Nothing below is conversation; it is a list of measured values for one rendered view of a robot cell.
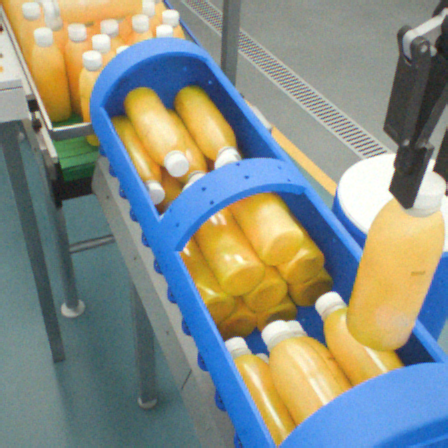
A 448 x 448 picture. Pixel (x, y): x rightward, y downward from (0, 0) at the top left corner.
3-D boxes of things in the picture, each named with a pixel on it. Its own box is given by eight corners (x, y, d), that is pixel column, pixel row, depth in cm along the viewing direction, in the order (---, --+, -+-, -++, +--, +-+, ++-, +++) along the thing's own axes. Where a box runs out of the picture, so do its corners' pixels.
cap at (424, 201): (392, 185, 63) (396, 170, 62) (430, 181, 64) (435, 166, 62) (408, 212, 60) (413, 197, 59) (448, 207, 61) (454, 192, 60)
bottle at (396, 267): (335, 306, 78) (368, 174, 64) (394, 299, 79) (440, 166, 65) (358, 358, 73) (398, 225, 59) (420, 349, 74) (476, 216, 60)
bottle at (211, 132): (174, 119, 135) (212, 178, 122) (170, 89, 129) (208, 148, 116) (207, 109, 136) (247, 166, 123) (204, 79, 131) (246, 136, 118)
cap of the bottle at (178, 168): (190, 157, 116) (193, 163, 115) (178, 173, 117) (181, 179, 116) (173, 150, 113) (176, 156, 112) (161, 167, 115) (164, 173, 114)
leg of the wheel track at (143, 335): (141, 412, 205) (131, 278, 161) (136, 397, 209) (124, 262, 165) (159, 406, 207) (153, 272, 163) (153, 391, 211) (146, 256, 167)
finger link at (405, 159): (428, 127, 54) (398, 134, 53) (412, 175, 58) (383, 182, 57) (418, 117, 55) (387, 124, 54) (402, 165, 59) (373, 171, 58)
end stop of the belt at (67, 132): (55, 141, 147) (53, 130, 145) (54, 139, 147) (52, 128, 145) (220, 109, 159) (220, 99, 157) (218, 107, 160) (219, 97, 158)
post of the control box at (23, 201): (53, 363, 217) (-10, 104, 147) (51, 353, 219) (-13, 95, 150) (66, 359, 218) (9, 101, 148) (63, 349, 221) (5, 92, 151)
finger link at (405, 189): (435, 147, 55) (427, 148, 55) (412, 208, 60) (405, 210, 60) (414, 127, 57) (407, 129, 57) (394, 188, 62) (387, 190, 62)
